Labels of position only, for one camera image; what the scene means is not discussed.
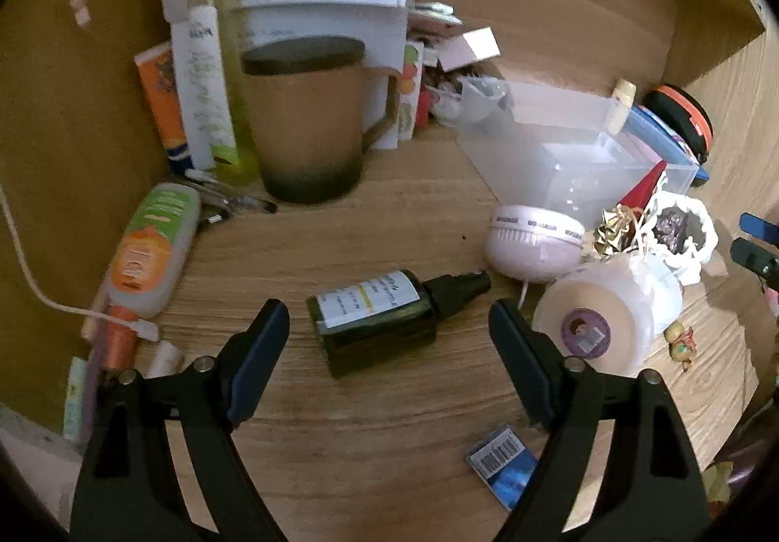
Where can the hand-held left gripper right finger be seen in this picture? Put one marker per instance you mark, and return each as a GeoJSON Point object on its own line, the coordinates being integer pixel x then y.
{"type": "Point", "coordinates": [517, 347]}

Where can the crumpled plastic wrapper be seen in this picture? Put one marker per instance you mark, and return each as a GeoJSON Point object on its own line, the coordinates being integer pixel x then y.
{"type": "Point", "coordinates": [444, 100]}

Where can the pink round device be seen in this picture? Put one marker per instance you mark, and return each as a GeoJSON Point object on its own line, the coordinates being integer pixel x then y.
{"type": "Point", "coordinates": [529, 244]}

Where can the fruit print box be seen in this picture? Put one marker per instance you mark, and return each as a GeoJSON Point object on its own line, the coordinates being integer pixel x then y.
{"type": "Point", "coordinates": [411, 91]}

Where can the brown mug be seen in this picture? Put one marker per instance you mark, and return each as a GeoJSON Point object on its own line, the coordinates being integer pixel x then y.
{"type": "Point", "coordinates": [304, 122]}

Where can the white paper sheet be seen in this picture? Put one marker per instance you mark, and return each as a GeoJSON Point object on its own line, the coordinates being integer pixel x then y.
{"type": "Point", "coordinates": [328, 24]}

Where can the cream small bottle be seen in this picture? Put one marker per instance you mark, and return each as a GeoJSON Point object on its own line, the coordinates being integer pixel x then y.
{"type": "Point", "coordinates": [621, 104]}

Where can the yellow green cloth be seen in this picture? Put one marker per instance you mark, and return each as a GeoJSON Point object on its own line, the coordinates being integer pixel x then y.
{"type": "Point", "coordinates": [724, 481]}

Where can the black pen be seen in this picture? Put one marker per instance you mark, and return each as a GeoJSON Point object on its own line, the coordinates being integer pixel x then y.
{"type": "Point", "coordinates": [249, 205]}

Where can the clear plastic bin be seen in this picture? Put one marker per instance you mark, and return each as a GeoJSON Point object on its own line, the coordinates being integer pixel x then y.
{"type": "Point", "coordinates": [548, 164]}

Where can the gold ribbon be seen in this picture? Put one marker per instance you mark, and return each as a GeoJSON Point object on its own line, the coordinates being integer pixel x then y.
{"type": "Point", "coordinates": [618, 231]}

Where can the white tube with green print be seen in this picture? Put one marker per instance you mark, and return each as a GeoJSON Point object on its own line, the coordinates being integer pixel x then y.
{"type": "Point", "coordinates": [198, 91]}

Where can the white ceramic pot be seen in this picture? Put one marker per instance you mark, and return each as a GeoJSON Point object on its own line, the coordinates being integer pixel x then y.
{"type": "Point", "coordinates": [700, 244]}

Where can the orange and black round case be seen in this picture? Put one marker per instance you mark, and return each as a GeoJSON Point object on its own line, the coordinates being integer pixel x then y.
{"type": "Point", "coordinates": [684, 116]}

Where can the orange green tube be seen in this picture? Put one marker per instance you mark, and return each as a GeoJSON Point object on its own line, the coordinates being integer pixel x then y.
{"type": "Point", "coordinates": [149, 250]}

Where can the white roll with purple label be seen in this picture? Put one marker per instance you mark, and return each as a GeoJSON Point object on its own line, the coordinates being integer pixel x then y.
{"type": "Point", "coordinates": [608, 310]}

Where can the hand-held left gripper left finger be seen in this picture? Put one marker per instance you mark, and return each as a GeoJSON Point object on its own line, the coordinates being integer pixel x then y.
{"type": "Point", "coordinates": [261, 353]}

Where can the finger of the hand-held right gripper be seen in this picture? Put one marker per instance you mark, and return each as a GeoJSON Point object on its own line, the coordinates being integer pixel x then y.
{"type": "Point", "coordinates": [758, 225]}
{"type": "Point", "coordinates": [754, 259]}

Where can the pale green packet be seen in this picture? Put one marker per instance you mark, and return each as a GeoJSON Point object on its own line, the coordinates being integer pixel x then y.
{"type": "Point", "coordinates": [79, 402]}

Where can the wooden desk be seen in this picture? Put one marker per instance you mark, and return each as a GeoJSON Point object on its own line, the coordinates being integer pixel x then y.
{"type": "Point", "coordinates": [377, 237]}

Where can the orange box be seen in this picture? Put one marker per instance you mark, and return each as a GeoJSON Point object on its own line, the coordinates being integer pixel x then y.
{"type": "Point", "coordinates": [161, 97]}

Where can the small yellow toy figure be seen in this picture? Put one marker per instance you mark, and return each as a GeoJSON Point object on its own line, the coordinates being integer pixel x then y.
{"type": "Point", "coordinates": [681, 344]}

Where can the small white card box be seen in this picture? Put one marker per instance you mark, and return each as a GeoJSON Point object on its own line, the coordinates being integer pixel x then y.
{"type": "Point", "coordinates": [468, 49]}

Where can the colourful packets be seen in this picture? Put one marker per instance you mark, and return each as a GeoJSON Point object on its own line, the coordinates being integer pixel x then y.
{"type": "Point", "coordinates": [432, 15]}

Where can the blue box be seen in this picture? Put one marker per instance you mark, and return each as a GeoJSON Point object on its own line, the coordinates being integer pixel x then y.
{"type": "Point", "coordinates": [663, 134]}

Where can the dark green spray bottle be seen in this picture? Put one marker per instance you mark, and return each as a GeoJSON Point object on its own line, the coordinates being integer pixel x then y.
{"type": "Point", "coordinates": [377, 323]}

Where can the blue card with barcode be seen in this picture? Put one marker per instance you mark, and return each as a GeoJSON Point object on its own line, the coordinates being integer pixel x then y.
{"type": "Point", "coordinates": [502, 466]}

